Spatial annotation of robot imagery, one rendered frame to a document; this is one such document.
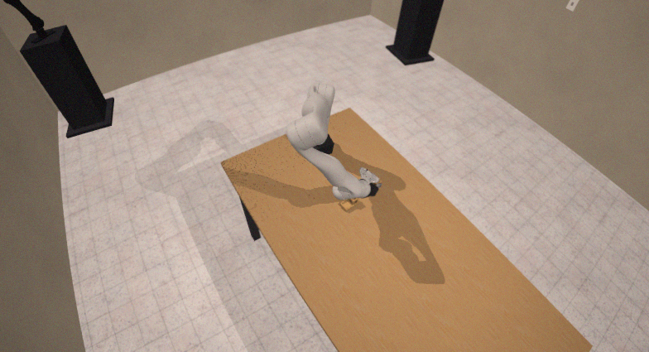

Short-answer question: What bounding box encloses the light wooden tray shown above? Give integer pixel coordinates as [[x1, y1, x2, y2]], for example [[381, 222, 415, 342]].
[[340, 200, 360, 212]]

